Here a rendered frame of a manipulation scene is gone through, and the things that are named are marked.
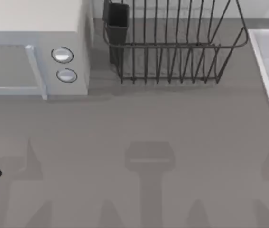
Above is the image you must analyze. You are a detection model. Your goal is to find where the silver microwave knob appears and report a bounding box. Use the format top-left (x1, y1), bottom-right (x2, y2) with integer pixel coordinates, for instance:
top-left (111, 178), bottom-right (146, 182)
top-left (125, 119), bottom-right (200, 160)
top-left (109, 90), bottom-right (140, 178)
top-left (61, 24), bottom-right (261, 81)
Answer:
top-left (50, 46), bottom-right (74, 64)
top-left (56, 68), bottom-right (78, 84)

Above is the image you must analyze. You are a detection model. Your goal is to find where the black cutlery holder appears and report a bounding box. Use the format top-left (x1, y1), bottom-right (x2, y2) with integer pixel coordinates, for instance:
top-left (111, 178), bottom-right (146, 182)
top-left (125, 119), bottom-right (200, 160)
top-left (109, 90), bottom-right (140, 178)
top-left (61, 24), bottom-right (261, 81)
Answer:
top-left (102, 0), bottom-right (130, 64)

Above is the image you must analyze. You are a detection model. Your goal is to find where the pale microwave oven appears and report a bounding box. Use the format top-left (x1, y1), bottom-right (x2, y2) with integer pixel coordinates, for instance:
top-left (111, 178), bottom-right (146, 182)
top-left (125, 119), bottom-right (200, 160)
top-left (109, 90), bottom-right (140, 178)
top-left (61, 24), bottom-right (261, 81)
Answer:
top-left (0, 0), bottom-right (94, 101)

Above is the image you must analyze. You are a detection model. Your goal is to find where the microwave oven door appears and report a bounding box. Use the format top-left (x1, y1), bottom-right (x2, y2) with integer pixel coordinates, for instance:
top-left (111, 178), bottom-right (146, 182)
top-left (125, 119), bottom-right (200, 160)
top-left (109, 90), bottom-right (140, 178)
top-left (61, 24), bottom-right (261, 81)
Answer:
top-left (0, 44), bottom-right (47, 96)

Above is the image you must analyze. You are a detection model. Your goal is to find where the dark wire dish rack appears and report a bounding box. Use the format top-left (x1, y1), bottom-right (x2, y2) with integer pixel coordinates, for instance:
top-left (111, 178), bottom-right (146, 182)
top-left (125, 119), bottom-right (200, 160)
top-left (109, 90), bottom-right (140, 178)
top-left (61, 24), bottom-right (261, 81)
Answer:
top-left (102, 0), bottom-right (249, 85)

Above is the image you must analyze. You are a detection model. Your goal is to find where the pale microwave door handle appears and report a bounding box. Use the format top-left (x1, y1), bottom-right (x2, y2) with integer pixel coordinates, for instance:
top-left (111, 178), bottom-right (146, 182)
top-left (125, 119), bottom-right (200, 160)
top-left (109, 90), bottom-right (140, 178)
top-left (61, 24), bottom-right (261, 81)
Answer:
top-left (25, 45), bottom-right (48, 101)

